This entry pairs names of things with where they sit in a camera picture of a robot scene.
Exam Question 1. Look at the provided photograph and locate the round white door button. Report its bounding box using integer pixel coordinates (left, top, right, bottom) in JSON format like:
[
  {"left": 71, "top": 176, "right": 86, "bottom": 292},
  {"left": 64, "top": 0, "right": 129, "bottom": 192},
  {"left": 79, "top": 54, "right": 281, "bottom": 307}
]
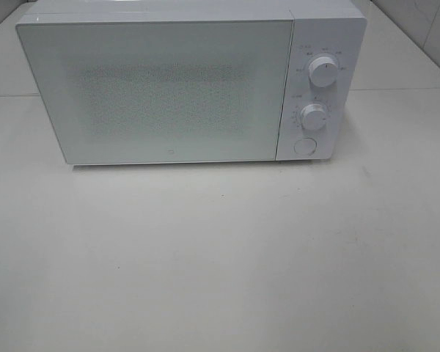
[{"left": 293, "top": 137, "right": 317, "bottom": 157}]

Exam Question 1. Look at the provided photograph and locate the white timer knob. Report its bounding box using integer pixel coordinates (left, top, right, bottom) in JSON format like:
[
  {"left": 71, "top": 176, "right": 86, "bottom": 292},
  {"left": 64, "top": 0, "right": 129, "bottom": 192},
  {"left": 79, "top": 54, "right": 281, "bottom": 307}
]
[{"left": 300, "top": 103, "right": 329, "bottom": 131}]

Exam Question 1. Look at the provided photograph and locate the white microwave oven body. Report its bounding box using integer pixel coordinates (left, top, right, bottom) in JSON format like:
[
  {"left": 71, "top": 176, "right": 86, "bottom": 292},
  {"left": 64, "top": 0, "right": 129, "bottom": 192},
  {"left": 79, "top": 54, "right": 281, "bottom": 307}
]
[{"left": 15, "top": 1, "right": 367, "bottom": 163}]

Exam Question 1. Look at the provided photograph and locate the upper white power knob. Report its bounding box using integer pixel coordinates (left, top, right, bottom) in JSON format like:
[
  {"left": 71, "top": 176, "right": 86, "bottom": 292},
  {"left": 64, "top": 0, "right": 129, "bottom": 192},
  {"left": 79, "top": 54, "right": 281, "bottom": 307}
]
[{"left": 307, "top": 53, "right": 340, "bottom": 88}]

